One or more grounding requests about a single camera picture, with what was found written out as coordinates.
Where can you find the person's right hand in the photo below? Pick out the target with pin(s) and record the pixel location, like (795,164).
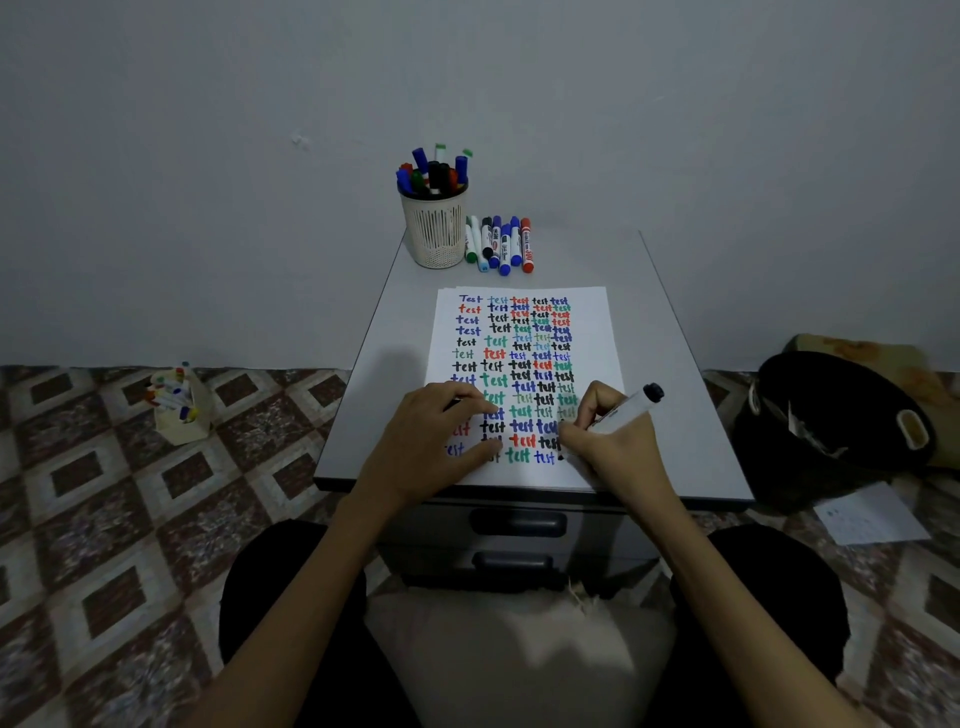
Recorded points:
(630,457)

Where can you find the person's left hand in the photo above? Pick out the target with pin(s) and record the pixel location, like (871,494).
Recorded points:
(420,457)

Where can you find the black capped script label marker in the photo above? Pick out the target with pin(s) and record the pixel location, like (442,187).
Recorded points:
(634,405)

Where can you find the white paper with colored writing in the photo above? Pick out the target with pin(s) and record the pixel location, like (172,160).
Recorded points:
(600,337)

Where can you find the row of colored markers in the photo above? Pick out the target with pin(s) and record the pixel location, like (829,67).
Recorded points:
(499,247)

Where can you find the green capped white marker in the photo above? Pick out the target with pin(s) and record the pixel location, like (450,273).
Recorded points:
(417,181)

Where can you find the blue capped white marker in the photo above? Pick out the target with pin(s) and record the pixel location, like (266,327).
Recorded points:
(403,181)

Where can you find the black capped slim white marker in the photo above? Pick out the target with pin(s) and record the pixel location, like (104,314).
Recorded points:
(444,176)

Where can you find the black capped blue label marker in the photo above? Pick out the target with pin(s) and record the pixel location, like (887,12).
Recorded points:
(433,174)

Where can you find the blue marker with red band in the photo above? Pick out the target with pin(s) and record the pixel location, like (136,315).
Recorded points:
(420,159)

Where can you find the person's right forearm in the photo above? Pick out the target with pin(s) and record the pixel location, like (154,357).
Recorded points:
(742,615)

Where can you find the person's left forearm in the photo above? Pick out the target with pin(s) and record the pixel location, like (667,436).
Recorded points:
(292,630)

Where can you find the person's left leg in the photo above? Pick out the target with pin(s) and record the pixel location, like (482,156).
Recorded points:
(259,600)

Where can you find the person's leg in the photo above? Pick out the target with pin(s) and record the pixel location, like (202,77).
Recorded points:
(259,600)
(810,592)

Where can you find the person's right leg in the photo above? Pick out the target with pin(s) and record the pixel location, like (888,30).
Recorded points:
(810,592)

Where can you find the grey drawer cabinet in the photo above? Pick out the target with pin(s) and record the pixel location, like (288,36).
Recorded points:
(615,540)

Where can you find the black plastic bucket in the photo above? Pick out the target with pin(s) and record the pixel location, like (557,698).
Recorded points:
(772,480)

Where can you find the beige fuzzy cloth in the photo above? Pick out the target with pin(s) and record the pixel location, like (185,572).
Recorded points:
(480,660)

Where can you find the beige mesh cup black rim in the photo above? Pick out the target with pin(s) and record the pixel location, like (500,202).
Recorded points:
(435,236)

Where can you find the small cream box of pens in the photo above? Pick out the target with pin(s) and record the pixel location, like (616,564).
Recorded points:
(184,427)

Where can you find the white sheet with faint marks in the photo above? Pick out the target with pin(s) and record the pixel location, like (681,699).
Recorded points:
(874,517)

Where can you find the yellow floral cushion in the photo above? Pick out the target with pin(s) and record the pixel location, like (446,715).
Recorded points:
(862,351)

